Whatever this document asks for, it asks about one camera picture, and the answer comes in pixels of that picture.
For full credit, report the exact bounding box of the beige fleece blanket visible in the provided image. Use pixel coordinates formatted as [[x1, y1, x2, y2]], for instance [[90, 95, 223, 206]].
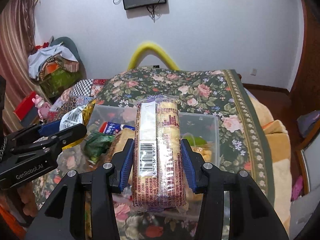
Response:
[[248, 92, 292, 232]]

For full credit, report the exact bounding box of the yellow foam tube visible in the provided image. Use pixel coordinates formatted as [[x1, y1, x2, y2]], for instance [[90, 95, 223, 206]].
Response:
[[127, 41, 180, 71]]

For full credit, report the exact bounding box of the silver yellow snack packet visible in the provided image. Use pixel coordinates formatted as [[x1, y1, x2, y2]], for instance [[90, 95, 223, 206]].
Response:
[[59, 100, 97, 151]]

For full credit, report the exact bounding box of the red box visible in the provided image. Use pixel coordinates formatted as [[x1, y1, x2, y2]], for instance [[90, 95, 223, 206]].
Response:
[[13, 91, 36, 121]]

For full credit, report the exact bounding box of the floral green bed cover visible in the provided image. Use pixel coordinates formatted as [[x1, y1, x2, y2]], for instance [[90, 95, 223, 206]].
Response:
[[33, 67, 274, 239]]

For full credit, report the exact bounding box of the blue candy packet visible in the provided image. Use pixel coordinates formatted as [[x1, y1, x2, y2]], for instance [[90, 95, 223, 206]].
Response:
[[99, 122, 135, 135]]

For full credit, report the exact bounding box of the brown wooden door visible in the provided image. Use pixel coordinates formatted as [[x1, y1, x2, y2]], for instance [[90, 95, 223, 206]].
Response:
[[287, 0, 320, 120]]

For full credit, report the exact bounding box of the patchwork quilt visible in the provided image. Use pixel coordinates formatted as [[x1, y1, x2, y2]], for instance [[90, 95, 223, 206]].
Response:
[[46, 79, 108, 122]]

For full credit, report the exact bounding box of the clear plastic storage box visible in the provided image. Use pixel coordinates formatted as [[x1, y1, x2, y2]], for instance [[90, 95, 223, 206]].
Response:
[[83, 103, 221, 181]]

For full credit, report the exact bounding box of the striped brown curtain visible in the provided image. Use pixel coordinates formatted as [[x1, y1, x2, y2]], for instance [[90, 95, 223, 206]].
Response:
[[1, 0, 48, 133]]

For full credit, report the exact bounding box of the long biscuit roll packet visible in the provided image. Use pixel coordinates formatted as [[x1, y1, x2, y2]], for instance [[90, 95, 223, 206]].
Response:
[[132, 95, 188, 212]]

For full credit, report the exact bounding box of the pile of clothes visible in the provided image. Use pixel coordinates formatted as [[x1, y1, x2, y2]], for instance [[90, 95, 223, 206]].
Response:
[[28, 36, 86, 98]]

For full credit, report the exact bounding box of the pink plush toy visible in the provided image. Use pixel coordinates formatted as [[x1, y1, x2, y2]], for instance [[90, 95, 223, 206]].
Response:
[[32, 94, 51, 120]]

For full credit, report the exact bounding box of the green jelly cup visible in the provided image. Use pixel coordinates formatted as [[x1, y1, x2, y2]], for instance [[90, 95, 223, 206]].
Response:
[[182, 134, 207, 146]]

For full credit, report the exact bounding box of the green snack packet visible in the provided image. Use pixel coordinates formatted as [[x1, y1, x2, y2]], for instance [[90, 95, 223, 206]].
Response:
[[83, 132, 116, 164]]

